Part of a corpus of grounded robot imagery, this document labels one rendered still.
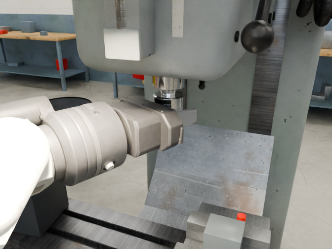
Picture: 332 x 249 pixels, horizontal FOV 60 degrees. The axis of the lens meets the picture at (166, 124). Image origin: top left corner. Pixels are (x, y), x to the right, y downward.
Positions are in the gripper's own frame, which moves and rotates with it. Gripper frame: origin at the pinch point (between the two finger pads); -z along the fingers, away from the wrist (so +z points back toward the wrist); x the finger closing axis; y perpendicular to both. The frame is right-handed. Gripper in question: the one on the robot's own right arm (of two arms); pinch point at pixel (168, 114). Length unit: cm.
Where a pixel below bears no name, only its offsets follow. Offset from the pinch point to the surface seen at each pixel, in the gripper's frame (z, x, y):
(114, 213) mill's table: -1.9, 21.2, 32.9
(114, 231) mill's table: 1.4, 16.0, 32.9
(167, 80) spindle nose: 1.9, -1.6, -5.9
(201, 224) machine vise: -5.2, -3.8, 21.8
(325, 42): -358, 100, 23
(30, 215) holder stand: 15.6, 26.7, 26.8
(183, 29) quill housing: 6.3, -8.5, -13.2
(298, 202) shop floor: -168, 31, 121
